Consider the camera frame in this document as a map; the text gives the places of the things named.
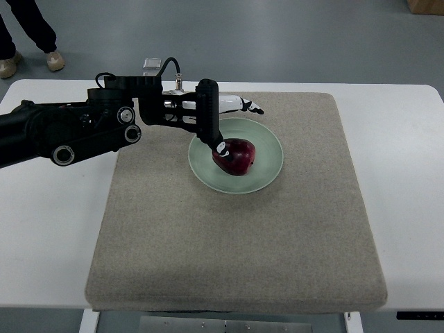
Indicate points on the cardboard box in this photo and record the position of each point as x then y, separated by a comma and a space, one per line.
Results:
426, 7

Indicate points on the person in dark trousers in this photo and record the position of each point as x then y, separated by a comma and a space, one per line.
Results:
30, 19

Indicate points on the black table control panel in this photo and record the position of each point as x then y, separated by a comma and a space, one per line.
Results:
420, 315

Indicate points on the red apple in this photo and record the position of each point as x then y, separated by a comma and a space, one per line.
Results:
242, 153

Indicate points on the metal base plate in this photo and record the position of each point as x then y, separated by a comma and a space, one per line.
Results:
195, 325

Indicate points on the light green plate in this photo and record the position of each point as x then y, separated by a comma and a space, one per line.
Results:
266, 167

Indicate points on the metal floor plate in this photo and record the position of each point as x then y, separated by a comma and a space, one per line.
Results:
151, 74
152, 63

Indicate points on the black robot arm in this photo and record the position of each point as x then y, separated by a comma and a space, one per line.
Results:
70, 132

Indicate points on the upper metal floor plate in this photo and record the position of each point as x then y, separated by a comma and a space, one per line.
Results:
152, 63

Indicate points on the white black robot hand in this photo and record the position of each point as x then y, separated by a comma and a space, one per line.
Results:
206, 111

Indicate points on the lower metal floor plate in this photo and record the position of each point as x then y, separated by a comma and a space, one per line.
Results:
151, 74

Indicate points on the beige fabric mat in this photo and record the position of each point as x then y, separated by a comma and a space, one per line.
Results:
303, 244

